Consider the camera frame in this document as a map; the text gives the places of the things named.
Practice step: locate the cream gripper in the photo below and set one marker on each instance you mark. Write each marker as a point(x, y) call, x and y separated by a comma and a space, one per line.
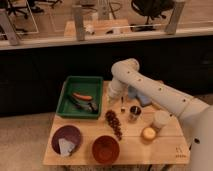
point(111, 99)

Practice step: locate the orange carrot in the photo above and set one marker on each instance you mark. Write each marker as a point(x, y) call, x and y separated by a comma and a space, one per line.
point(82, 97)

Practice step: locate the wooden table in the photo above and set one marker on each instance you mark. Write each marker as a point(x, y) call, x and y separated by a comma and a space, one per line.
point(169, 147)

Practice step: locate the blue sponge block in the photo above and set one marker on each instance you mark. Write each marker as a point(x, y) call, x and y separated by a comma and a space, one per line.
point(135, 94)

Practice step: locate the metal spoon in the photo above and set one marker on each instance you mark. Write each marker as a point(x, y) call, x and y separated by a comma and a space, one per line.
point(122, 105)

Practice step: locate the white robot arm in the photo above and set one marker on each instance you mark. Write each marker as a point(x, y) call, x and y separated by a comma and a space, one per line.
point(195, 116)

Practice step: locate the dark red grape bunch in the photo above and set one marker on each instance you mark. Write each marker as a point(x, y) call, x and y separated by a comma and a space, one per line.
point(114, 123)

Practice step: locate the small metal cup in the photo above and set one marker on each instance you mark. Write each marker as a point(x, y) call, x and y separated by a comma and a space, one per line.
point(135, 111)

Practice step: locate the black office chair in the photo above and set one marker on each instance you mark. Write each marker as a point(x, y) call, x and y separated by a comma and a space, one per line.
point(152, 8)

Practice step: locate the brown orange bowl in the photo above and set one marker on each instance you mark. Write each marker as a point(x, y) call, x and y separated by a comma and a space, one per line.
point(105, 150)

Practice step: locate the dark tool in tray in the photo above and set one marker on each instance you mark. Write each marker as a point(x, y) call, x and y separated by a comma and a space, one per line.
point(90, 106)

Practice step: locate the green plastic tray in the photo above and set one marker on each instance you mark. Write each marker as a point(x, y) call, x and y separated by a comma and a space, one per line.
point(84, 85)

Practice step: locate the grey folded cloth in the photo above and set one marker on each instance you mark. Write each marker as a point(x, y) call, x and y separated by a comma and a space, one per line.
point(66, 147)

